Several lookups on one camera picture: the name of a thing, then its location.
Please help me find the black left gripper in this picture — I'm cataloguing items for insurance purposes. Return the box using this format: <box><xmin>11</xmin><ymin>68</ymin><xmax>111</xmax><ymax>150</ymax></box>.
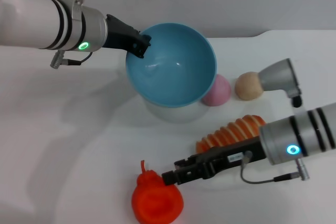
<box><xmin>101</xmin><ymin>13</ymin><xmax>153</xmax><ymax>60</ymax></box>

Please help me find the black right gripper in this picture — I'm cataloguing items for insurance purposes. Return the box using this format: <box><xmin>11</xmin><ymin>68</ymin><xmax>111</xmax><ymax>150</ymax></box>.
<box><xmin>161</xmin><ymin>138</ymin><xmax>269</xmax><ymax>186</ymax></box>

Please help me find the blue plastic bowl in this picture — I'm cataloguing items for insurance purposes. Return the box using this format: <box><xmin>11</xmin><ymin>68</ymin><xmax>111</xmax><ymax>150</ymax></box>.
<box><xmin>124</xmin><ymin>23</ymin><xmax>218</xmax><ymax>108</ymax></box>

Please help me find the orange toy mandarin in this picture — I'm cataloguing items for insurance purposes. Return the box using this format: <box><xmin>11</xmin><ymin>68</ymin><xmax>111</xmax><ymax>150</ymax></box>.
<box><xmin>131</xmin><ymin>159</ymin><xmax>185</xmax><ymax>224</ymax></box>

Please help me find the orange striped bread loaf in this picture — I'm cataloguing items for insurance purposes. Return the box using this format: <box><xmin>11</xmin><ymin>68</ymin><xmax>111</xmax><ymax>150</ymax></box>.
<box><xmin>195</xmin><ymin>114</ymin><xmax>267</xmax><ymax>154</ymax></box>

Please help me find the pink round bun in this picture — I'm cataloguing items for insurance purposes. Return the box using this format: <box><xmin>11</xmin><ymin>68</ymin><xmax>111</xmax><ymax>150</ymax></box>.
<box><xmin>201</xmin><ymin>73</ymin><xmax>232</xmax><ymax>108</ymax></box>

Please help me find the beige round bun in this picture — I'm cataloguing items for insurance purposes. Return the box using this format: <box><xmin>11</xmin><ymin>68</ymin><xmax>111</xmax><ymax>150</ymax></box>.
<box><xmin>234</xmin><ymin>71</ymin><xmax>265</xmax><ymax>101</ymax></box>

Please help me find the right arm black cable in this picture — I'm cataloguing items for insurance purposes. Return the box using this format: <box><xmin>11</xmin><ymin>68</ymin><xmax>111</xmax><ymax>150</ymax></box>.
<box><xmin>240</xmin><ymin>150</ymin><xmax>311</xmax><ymax>184</ymax></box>

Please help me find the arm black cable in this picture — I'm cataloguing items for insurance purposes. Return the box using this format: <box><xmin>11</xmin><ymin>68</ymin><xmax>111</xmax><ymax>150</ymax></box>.
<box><xmin>50</xmin><ymin>50</ymin><xmax>94</xmax><ymax>70</ymax></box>
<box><xmin>240</xmin><ymin>150</ymin><xmax>311</xmax><ymax>184</ymax></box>

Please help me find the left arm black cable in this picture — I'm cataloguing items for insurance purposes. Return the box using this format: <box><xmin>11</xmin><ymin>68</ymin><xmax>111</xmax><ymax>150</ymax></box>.
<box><xmin>50</xmin><ymin>50</ymin><xmax>94</xmax><ymax>70</ymax></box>

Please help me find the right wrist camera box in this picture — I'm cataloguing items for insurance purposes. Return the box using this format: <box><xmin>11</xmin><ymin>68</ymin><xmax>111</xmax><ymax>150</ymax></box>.
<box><xmin>258</xmin><ymin>58</ymin><xmax>303</xmax><ymax>108</ymax></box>

